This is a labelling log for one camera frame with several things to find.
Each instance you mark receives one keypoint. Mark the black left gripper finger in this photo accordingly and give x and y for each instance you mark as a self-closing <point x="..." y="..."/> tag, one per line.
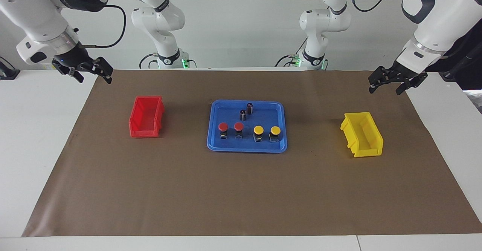
<point x="412" y="82"/>
<point x="380" y="77"/>

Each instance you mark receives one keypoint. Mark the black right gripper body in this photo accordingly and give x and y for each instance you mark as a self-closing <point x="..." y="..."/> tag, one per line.
<point x="71" y="59"/>

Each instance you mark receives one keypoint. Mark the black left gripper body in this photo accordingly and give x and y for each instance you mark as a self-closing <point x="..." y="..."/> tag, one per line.
<point x="401" y="72"/>

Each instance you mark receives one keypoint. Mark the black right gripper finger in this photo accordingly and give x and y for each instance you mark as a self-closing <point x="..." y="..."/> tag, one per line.
<point x="101" y="67"/>
<point x="75" y="74"/>

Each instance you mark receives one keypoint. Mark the yellow push button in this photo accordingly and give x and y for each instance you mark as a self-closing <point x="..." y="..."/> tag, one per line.
<point x="275" y="130"/>
<point x="258" y="129"/>

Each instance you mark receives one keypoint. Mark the red push button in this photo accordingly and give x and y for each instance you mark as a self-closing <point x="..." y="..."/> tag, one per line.
<point x="223" y="126"/>
<point x="238" y="126"/>

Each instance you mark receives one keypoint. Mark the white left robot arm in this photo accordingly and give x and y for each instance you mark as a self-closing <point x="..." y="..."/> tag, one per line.
<point x="437" y="17"/>

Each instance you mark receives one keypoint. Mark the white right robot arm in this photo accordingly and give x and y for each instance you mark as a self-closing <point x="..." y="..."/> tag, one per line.
<point x="34" y="9"/>

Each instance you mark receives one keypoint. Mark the black background equipment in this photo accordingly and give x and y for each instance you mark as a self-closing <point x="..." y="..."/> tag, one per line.
<point x="470" y="77"/>

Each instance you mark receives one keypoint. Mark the black device at table edge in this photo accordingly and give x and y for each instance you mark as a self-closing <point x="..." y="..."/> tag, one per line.
<point x="7" y="73"/>

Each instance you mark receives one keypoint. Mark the grey patterned object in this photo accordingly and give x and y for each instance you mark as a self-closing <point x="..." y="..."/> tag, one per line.
<point x="476" y="100"/>

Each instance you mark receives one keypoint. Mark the yellow plastic bin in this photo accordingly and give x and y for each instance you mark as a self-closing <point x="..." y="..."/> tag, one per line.
<point x="367" y="152"/>

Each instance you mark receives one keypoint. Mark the red plastic bin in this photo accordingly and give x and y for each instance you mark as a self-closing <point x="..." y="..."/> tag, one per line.
<point x="145" y="132"/>

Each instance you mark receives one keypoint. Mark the blue plastic tray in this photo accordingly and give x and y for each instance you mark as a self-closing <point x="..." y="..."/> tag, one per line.
<point x="246" y="145"/>

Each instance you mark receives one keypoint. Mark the brown paper table mat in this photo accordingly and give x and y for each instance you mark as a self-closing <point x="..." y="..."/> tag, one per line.
<point x="241" y="190"/>

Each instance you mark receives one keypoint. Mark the white wall socket strip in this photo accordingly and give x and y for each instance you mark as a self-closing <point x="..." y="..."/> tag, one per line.
<point x="47" y="67"/>

